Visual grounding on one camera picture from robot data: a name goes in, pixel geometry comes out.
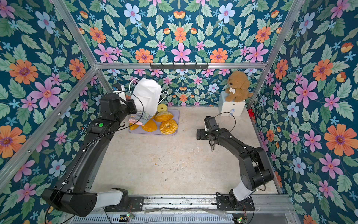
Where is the white drawer cabinet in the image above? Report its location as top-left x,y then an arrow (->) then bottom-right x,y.
218,91 -> 246,116

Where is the floral paper bag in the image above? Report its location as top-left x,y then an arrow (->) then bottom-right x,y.
129,78 -> 162,126

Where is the purple tray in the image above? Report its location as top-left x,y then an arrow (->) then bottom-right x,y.
129,109 -> 180,135

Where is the glazed ring donut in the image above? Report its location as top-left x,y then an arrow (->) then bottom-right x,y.
159,119 -> 178,135

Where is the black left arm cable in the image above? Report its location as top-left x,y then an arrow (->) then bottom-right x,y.
44,90 -> 145,217

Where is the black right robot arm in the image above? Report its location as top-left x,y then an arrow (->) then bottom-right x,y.
196,116 -> 275,204

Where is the brown plush dog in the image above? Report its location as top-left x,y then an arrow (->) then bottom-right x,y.
225,71 -> 253,102

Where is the black wall hook rail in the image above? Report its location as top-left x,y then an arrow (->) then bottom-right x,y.
149,63 -> 209,70

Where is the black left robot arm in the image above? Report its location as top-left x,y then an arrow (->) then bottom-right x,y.
41,93 -> 137,217

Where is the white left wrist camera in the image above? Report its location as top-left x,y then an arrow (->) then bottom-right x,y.
112,83 -> 127,105

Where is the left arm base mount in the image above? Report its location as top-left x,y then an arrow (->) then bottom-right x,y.
104,188 -> 144,212

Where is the aluminium frame post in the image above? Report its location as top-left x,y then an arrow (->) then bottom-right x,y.
247,0 -> 304,109

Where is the orange oval bread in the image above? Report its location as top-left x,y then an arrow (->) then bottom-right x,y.
142,119 -> 158,133

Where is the yellow ring donut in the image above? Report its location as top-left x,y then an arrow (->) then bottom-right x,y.
157,103 -> 167,113

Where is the split crusty bread roll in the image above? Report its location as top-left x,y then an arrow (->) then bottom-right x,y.
154,111 -> 174,122

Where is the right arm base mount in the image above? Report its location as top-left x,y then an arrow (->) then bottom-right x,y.
216,192 -> 255,211

